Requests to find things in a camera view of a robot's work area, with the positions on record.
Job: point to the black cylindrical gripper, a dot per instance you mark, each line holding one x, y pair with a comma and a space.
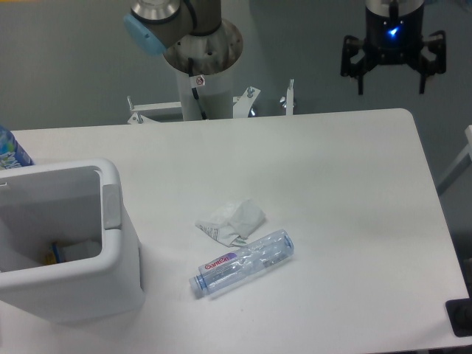
392, 29

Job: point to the white paper wrapper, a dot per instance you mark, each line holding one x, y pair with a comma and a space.
233, 223

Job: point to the clear crushed plastic bottle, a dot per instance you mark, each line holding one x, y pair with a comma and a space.
235, 266

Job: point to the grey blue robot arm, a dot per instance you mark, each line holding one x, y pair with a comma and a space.
155, 26

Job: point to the white plastic trash can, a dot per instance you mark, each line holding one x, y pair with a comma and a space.
80, 206

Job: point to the yellow blue trash in bin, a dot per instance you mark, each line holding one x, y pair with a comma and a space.
54, 255

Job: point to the white table leg right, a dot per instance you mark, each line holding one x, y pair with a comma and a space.
459, 164

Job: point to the black clamp at table corner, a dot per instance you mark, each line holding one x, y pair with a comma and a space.
459, 314

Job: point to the blue labelled bottle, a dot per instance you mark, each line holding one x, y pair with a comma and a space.
12, 153

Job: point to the white metal base frame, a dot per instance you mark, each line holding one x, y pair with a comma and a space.
219, 106

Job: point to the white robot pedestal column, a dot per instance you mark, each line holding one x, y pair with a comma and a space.
206, 63

